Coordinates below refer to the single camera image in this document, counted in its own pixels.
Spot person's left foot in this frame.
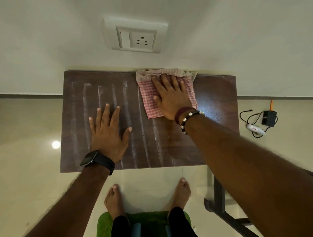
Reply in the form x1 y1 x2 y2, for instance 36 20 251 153
104 184 126 220

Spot person's right hand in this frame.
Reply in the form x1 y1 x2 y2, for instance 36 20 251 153
152 74 197 120

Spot white wall socket plate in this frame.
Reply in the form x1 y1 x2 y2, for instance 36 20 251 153
103 16 169 54

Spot white oval device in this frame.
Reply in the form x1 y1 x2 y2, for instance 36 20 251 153
246 124 266 136

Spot black power adapter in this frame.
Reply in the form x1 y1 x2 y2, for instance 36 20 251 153
262 111 278 127

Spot person's right foot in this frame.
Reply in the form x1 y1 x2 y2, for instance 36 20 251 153
168 178 192 215

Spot person's foot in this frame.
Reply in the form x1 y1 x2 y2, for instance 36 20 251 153
104 184 126 220
168 178 192 215

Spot person's right forearm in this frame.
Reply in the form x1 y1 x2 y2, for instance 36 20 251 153
183 114 313 237

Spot black beaded bracelet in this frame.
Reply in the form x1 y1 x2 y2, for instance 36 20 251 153
180 111 205 135

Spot black smartwatch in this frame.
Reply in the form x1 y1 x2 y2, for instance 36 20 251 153
80 150 115 176

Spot dark metal table leg frame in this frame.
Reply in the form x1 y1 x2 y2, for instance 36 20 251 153
204 171 313 237

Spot person's left forearm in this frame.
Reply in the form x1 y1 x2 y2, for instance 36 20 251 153
24 164 110 237

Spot maroon wristband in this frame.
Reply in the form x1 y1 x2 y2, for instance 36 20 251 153
174 106 196 125

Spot brown wooden table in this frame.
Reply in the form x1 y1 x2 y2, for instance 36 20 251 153
60 70 240 173

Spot pink checkered cleaning cloth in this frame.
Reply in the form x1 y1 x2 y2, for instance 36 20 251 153
136 69 198 119

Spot person's left hand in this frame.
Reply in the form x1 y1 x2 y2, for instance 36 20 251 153
89 104 133 163

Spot green floor mat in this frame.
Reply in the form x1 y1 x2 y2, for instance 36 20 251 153
97 211 192 237

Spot person's black trousers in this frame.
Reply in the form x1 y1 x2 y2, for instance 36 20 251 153
111 207 198 237

